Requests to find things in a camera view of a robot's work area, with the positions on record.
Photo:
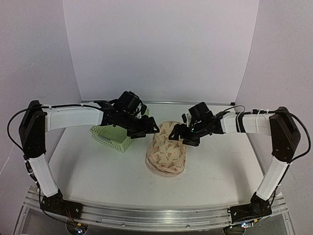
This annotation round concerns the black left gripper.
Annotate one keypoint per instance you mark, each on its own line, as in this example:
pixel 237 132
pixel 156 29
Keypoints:
pixel 147 128

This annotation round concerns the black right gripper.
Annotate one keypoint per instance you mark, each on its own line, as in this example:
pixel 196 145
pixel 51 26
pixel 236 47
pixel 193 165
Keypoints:
pixel 176 130

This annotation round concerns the beige tulip mesh laundry bag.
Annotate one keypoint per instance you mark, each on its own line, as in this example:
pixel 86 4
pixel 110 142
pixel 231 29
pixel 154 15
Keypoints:
pixel 164 156

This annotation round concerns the green perforated plastic basket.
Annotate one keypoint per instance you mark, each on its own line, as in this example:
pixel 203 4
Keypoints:
pixel 114 137

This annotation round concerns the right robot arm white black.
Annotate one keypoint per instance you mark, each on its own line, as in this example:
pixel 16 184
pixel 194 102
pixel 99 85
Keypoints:
pixel 278 124

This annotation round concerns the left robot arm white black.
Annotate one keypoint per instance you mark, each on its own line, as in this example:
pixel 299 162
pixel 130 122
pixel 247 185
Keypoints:
pixel 39 119

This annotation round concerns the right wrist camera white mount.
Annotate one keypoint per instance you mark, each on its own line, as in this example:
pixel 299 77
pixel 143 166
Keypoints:
pixel 186 117

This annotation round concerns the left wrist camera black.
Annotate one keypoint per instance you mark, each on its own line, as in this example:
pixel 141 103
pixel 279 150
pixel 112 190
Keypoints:
pixel 128 103

